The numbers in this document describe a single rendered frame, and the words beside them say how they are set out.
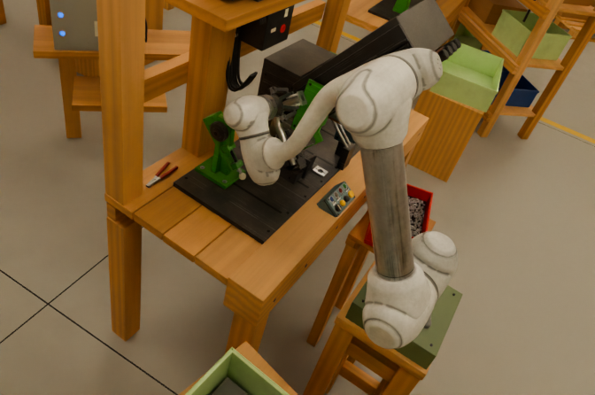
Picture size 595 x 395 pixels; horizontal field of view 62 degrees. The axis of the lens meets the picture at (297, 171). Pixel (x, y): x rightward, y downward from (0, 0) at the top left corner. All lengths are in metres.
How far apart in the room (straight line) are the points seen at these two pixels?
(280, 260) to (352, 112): 0.77
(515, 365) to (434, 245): 1.64
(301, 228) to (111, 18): 0.93
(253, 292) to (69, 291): 1.32
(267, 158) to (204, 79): 0.44
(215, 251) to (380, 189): 0.71
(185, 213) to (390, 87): 0.98
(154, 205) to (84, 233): 1.15
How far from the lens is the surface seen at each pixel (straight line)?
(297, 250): 1.74
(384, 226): 1.24
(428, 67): 1.21
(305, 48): 2.21
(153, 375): 2.45
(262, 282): 1.62
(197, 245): 1.72
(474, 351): 2.96
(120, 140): 1.65
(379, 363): 1.77
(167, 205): 1.84
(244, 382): 1.47
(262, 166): 1.56
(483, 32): 4.79
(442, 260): 1.49
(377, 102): 1.05
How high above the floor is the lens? 2.18
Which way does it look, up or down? 39 degrees down
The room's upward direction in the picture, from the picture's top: 15 degrees clockwise
